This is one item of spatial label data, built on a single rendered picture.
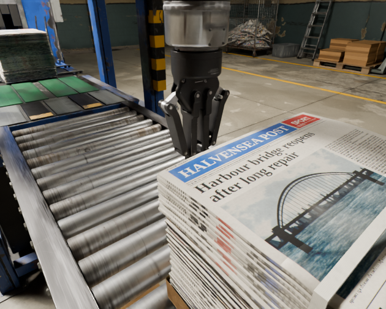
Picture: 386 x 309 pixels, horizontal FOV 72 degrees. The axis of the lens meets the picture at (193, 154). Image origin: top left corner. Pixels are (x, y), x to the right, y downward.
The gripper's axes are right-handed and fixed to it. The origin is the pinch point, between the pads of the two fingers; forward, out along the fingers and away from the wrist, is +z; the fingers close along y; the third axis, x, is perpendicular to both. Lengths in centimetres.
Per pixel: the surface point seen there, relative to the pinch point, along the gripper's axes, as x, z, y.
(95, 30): 146, -13, 40
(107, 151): 41.6, 13.4, -1.2
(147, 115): 60, 13, 24
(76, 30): 830, 30, 235
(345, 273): -29.2, -10.5, -11.4
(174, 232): -12.6, -2.4, -13.4
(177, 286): -12.6, 7.6, -13.2
